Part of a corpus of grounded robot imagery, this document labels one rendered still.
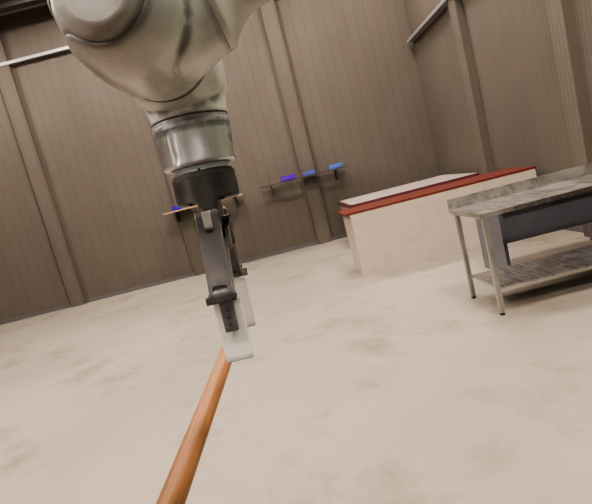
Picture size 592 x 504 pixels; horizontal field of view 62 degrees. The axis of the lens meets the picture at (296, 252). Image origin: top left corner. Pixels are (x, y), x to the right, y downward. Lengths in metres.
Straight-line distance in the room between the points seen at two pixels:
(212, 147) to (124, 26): 0.21
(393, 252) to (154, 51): 6.45
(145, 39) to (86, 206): 11.45
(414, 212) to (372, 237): 0.65
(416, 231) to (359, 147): 4.71
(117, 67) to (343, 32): 11.19
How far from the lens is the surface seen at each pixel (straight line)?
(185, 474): 0.64
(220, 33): 0.44
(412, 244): 6.83
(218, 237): 0.53
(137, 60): 0.41
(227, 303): 0.53
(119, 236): 11.64
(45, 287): 12.43
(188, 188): 0.57
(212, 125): 0.57
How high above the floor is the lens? 1.49
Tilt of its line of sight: 8 degrees down
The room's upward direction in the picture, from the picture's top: 14 degrees counter-clockwise
